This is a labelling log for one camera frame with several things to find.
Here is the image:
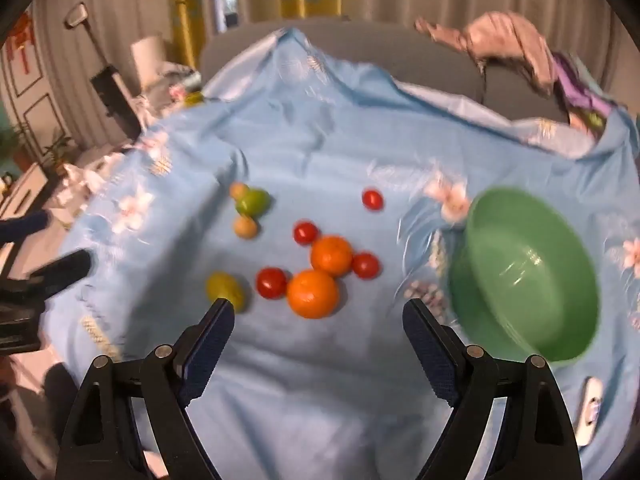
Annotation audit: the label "white remote control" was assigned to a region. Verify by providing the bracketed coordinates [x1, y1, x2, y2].
[575, 377, 604, 447]

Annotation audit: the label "grey sofa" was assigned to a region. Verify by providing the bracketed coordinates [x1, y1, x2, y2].
[200, 19, 571, 126]

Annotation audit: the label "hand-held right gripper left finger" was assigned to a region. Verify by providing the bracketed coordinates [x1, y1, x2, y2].
[55, 298, 235, 480]

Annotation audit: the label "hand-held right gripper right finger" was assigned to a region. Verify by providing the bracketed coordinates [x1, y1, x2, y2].
[403, 298, 584, 480]

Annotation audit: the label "white low cabinet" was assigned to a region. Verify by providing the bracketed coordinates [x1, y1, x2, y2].
[0, 162, 51, 221]

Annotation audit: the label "large orange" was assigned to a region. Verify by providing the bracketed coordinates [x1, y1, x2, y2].
[286, 269, 342, 320]
[310, 235, 354, 278]

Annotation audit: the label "pink crumpled clothes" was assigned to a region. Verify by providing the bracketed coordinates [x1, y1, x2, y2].
[415, 11, 558, 96]

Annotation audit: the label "green round fruit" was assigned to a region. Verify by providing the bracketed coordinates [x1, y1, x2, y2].
[236, 188, 271, 218]

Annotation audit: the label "potted green plant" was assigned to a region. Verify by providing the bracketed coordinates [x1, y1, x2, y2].
[42, 130, 76, 173]

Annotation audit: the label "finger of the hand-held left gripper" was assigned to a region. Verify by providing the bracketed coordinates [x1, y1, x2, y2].
[29, 249, 94, 302]
[0, 211, 51, 244]

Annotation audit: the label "purple cloth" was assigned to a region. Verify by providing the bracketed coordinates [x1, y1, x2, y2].
[552, 52, 626, 128]

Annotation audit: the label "green plastic bowl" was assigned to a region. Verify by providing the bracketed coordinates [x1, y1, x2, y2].
[447, 186, 601, 363]

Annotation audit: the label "yellow-green oval fruit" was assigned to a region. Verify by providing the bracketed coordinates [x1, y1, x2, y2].
[206, 272, 248, 313]

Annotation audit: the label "pile of mixed clothes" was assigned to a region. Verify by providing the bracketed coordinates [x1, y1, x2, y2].
[134, 64, 206, 111]

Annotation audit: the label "black upright vacuum cleaner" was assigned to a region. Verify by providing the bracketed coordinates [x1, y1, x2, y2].
[64, 4, 143, 137]

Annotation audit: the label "light blue floral cloth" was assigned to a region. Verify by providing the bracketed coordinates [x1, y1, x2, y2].
[37, 27, 640, 480]

